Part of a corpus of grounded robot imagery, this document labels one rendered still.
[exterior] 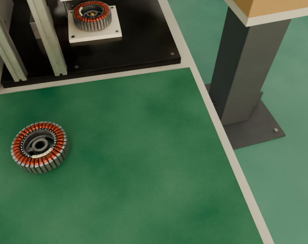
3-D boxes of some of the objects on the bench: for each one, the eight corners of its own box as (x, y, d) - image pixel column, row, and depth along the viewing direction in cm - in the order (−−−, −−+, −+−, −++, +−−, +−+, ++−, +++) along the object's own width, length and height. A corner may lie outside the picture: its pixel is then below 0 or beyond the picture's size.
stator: (111, 9, 88) (110, -2, 85) (112, 30, 82) (111, 19, 79) (75, 12, 87) (72, 0, 84) (73, 34, 81) (70, 22, 78)
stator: (11, 142, 62) (4, 132, 59) (61, 123, 65) (56, 113, 62) (23, 183, 56) (16, 175, 53) (77, 160, 60) (73, 150, 57)
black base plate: (140, -39, 116) (139, -45, 114) (180, 63, 78) (181, 57, 76) (22, -28, 110) (20, -34, 108) (4, 88, 72) (0, 82, 71)
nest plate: (115, 8, 91) (115, 5, 90) (122, 36, 82) (121, 33, 81) (68, 14, 89) (67, 10, 88) (69, 43, 80) (68, 39, 79)
